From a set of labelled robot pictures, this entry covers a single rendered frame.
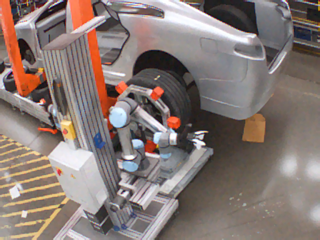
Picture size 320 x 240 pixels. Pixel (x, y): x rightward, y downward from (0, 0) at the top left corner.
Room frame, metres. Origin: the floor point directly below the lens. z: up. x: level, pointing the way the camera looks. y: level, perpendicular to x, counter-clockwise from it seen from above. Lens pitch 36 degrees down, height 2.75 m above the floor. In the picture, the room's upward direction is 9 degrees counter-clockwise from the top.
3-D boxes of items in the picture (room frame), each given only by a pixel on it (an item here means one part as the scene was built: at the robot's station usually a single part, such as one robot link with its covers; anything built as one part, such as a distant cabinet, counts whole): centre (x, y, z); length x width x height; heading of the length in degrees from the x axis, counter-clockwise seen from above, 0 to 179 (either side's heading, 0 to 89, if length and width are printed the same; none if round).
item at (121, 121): (2.01, 0.25, 1.19); 0.15 x 0.12 x 0.55; 161
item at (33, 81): (4.62, 1.83, 0.69); 0.52 x 0.17 x 0.35; 139
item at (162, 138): (1.92, 0.00, 1.21); 0.11 x 0.08 x 0.09; 71
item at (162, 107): (2.77, 0.13, 0.85); 0.54 x 0.07 x 0.54; 49
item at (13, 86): (5.44, 2.65, 0.39); 0.66 x 0.66 x 0.24
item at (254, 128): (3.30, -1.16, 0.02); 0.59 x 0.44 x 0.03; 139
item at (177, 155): (2.90, 0.02, 0.32); 0.40 x 0.30 x 0.28; 49
